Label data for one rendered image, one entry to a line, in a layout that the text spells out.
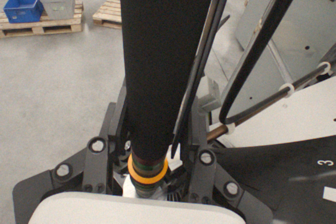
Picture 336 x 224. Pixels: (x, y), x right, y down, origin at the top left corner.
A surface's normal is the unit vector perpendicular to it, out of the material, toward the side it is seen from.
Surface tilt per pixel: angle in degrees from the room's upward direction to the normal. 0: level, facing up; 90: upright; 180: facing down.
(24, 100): 0
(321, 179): 43
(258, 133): 50
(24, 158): 0
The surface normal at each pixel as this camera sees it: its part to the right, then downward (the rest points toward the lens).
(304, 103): -0.68, -0.50
